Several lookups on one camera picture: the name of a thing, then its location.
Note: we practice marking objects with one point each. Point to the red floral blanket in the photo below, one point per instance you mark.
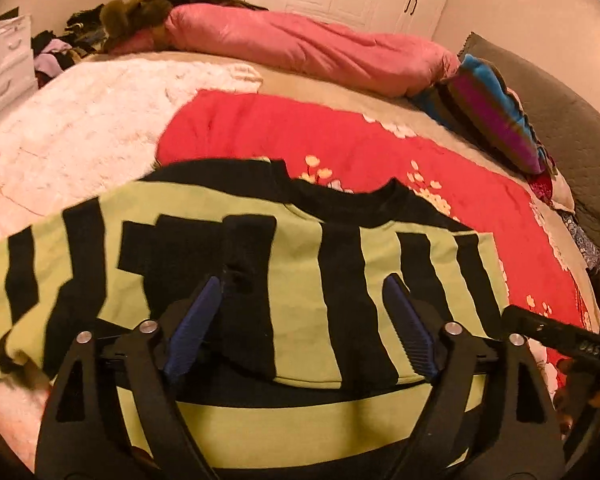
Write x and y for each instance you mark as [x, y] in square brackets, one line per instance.
[360, 155]

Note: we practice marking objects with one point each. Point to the red patterned cloth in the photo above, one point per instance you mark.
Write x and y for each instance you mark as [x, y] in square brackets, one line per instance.
[542, 185]

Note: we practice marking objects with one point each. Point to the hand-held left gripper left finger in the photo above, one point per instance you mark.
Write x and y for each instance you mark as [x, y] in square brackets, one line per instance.
[190, 332]

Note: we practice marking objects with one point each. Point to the white cloth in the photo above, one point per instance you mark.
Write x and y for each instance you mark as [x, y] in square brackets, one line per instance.
[562, 192]

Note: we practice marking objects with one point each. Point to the green black striped sweater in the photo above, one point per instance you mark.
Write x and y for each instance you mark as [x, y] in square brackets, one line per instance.
[290, 300]

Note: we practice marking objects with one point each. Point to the pile of clothes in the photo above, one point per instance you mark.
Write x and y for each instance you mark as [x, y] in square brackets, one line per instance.
[55, 55]

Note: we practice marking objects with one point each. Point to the brown fur coat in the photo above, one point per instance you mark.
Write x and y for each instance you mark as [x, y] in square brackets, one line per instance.
[145, 10]

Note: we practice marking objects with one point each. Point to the white drawer unit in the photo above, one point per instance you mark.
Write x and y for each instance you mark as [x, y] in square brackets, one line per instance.
[5, 60]

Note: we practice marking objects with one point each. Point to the beige bed sheet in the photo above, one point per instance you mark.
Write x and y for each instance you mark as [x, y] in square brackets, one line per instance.
[300, 82]

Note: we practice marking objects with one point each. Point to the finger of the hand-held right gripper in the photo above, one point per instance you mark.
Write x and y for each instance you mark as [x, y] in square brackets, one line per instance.
[530, 322]

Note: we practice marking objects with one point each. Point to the blue floral cloth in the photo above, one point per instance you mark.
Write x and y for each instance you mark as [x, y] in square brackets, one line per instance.
[582, 240]

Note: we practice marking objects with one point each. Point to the pink duvet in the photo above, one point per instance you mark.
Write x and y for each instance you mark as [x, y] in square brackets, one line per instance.
[305, 45]

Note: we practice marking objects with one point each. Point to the colourful striped pillow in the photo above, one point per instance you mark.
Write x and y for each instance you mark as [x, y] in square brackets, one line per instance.
[485, 110]

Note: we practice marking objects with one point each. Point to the white peach fluffy blanket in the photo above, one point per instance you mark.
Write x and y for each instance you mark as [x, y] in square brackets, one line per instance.
[90, 125]

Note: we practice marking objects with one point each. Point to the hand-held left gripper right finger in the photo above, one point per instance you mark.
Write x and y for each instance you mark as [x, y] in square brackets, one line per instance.
[410, 332]

